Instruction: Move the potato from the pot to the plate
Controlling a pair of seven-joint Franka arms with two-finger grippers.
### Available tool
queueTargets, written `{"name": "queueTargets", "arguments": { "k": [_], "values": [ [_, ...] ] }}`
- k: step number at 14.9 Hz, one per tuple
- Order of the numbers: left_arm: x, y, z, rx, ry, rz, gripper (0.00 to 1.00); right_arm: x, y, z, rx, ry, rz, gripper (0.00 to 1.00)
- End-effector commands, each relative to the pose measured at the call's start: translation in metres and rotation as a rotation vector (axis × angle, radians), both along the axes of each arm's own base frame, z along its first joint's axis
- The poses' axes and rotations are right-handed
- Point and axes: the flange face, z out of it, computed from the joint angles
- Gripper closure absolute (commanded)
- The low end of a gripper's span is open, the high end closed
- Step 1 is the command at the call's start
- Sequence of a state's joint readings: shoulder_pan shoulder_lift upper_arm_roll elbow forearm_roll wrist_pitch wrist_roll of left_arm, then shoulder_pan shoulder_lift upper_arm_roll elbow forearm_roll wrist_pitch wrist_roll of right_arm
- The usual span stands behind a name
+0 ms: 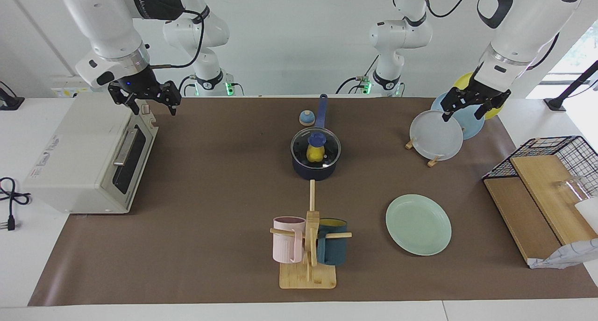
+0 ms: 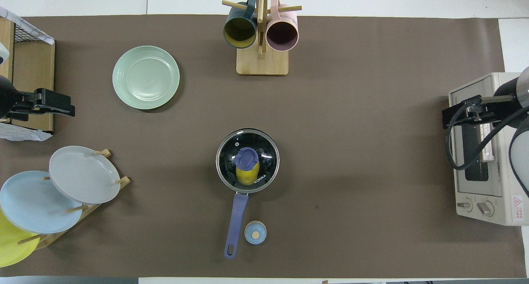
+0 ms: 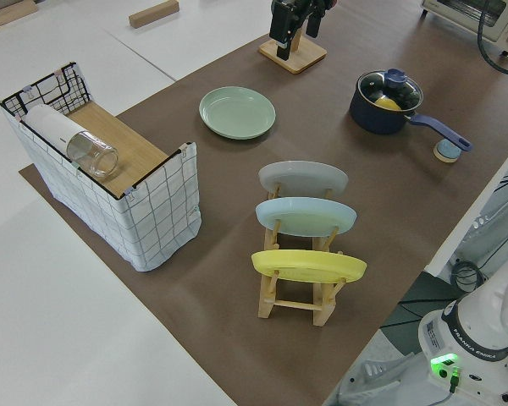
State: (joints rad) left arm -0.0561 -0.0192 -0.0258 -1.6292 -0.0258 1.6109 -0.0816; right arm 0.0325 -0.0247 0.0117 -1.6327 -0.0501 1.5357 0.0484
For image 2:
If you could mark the glass lid blue knob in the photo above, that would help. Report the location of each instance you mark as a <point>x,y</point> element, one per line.
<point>227,160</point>

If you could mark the wooden plate rack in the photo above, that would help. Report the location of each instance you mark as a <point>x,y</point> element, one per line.
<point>76,209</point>

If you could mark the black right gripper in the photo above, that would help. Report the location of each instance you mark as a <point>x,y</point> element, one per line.
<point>494,108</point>

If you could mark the yellow lemon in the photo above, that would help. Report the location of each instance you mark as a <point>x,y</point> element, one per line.
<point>248,178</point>

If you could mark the dark teal mug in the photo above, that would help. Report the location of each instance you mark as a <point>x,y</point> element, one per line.
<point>239,32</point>

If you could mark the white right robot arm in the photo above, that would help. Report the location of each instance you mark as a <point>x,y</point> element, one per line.
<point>521,149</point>

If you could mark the light blue plate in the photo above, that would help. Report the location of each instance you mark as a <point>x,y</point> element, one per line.
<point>31,201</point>

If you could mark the wooden mug tree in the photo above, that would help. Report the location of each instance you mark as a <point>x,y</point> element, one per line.
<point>262,63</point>

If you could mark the grey plate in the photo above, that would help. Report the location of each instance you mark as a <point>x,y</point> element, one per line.
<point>84,174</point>

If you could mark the pink mug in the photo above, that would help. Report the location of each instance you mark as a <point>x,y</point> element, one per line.
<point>282,35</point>

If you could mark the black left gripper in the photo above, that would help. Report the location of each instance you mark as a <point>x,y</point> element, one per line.
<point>25,104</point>

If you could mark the wooden shelf unit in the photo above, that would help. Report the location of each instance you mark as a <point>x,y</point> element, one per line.
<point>35,73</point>

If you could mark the beige toaster oven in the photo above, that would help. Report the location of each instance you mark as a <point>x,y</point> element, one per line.
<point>475,193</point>

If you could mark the yellow plate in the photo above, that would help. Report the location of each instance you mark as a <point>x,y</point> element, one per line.
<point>10,244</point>

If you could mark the brown table mat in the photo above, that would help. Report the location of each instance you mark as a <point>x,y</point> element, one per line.
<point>351,151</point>

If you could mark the mint green plate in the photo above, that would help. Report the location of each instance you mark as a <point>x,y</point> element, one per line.
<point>145,77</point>

